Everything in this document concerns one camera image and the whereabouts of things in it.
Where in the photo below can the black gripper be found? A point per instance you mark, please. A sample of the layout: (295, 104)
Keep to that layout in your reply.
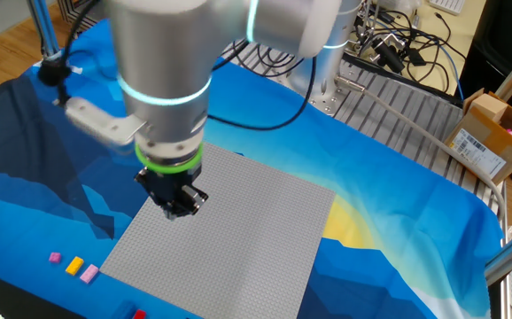
(169, 186)

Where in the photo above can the blue Lego brick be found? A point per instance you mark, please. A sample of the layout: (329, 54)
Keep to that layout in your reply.
(125, 309)

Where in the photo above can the red Lego brick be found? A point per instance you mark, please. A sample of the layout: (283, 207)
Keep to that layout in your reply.
(139, 315)

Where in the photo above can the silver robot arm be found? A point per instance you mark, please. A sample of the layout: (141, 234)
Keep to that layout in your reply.
(163, 57)

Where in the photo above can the grey Lego baseplate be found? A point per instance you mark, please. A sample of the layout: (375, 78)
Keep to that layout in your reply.
(238, 248)

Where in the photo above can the light pink Lego brick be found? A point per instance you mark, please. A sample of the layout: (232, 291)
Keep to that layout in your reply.
(89, 274)

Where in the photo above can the yellow Lego brick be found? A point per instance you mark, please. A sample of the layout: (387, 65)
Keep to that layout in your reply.
(74, 266)

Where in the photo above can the small purple Lego brick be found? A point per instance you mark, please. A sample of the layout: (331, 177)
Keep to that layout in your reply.
(55, 257)

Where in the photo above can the blue mountain print cloth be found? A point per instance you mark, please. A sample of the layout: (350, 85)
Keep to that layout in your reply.
(371, 199)

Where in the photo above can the black clamp device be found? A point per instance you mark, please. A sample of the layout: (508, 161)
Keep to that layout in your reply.
(389, 55)

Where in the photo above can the black power adapter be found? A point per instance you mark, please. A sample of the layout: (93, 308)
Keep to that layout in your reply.
(416, 56)

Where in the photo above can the open cardboard box with label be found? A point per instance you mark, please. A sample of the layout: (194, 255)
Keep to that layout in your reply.
(482, 137)

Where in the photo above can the small tan cardboard box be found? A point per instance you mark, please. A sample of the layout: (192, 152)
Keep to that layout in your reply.
(488, 106)

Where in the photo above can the white keyboard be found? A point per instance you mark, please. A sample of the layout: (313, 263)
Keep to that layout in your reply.
(447, 5)

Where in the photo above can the black cabinet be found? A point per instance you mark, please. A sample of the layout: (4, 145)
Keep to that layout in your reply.
(504, 44)

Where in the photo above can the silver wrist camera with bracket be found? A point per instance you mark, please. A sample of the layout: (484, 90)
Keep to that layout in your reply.
(101, 124)

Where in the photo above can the black white striped frame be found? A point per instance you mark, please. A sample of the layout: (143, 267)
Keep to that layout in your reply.
(83, 15)

